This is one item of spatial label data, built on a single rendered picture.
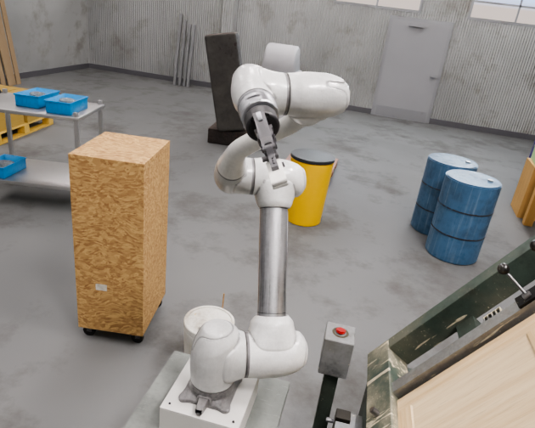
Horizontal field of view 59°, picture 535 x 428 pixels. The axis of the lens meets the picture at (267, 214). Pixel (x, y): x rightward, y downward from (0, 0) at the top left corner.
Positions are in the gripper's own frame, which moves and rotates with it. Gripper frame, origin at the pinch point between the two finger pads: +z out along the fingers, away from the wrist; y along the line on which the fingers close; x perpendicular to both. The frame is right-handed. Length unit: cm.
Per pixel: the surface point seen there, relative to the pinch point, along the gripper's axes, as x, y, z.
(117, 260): -107, -130, -130
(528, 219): 270, -417, -292
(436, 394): 28, -102, 6
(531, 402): 45, -78, 25
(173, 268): -109, -224, -202
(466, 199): 156, -277, -226
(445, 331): 43, -116, -22
